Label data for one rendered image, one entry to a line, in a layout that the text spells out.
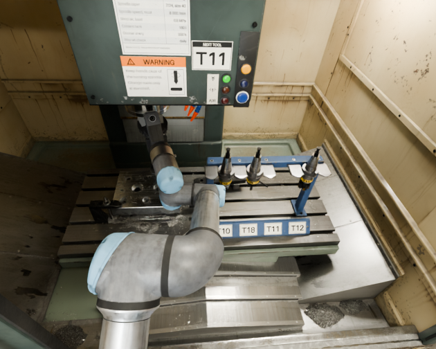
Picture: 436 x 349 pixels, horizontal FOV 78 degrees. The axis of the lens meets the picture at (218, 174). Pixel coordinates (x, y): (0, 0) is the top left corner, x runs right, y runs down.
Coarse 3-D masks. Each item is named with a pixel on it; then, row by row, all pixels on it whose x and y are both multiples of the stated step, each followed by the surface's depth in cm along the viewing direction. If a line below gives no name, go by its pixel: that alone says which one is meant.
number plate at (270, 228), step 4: (264, 224) 118; (268, 224) 118; (272, 224) 119; (276, 224) 119; (280, 224) 119; (264, 228) 118; (268, 228) 119; (272, 228) 119; (276, 228) 119; (280, 228) 119; (264, 232) 119; (268, 232) 119; (272, 232) 119; (276, 232) 119; (280, 232) 119
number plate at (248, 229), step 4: (240, 224) 117; (244, 224) 117; (248, 224) 118; (252, 224) 118; (256, 224) 118; (240, 228) 117; (244, 228) 118; (248, 228) 118; (252, 228) 118; (256, 228) 118; (240, 232) 118; (244, 232) 118; (248, 232) 118; (252, 232) 118; (256, 232) 118
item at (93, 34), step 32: (64, 0) 56; (96, 0) 57; (192, 0) 58; (224, 0) 58; (256, 0) 59; (96, 32) 61; (192, 32) 62; (224, 32) 63; (96, 64) 66; (96, 96) 72; (128, 96) 72; (160, 96) 73; (192, 96) 74
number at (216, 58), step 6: (210, 54) 66; (216, 54) 66; (222, 54) 66; (228, 54) 66; (210, 60) 67; (216, 60) 67; (222, 60) 67; (210, 66) 68; (216, 66) 68; (222, 66) 69
